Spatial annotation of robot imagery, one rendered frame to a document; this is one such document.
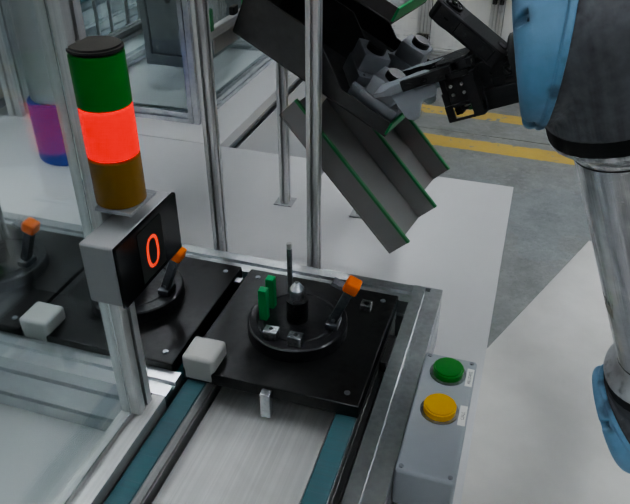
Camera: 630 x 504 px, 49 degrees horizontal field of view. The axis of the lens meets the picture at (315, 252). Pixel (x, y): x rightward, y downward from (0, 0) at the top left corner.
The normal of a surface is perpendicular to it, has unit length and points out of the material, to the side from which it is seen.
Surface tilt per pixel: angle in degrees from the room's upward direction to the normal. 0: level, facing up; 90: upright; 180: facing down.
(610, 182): 105
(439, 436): 0
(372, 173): 45
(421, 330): 0
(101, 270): 90
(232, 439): 0
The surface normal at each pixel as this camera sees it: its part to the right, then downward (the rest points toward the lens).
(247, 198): 0.00, -0.83
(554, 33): -0.42, 0.22
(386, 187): 0.62, -0.41
